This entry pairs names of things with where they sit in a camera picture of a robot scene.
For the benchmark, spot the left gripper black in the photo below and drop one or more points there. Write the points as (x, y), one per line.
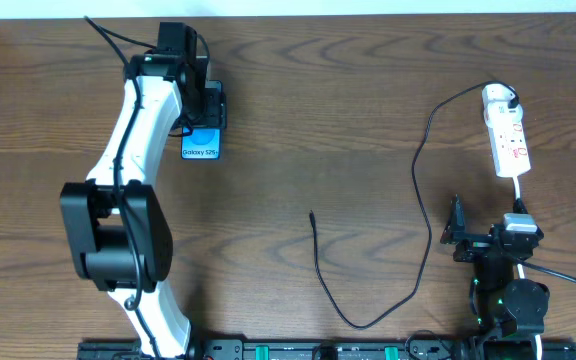
(214, 111)

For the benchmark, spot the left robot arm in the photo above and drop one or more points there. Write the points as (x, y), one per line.
(118, 236)

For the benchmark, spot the white charger adapter plug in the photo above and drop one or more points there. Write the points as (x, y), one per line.
(497, 92)

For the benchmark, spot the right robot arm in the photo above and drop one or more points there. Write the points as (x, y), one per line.
(510, 309)

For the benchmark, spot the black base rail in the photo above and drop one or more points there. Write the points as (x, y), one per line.
(235, 349)

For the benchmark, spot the white power strip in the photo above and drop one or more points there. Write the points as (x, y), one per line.
(507, 139)

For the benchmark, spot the blue Galaxy smartphone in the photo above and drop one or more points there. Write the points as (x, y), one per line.
(202, 140)

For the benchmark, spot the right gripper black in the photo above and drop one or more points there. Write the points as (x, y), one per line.
(481, 240)

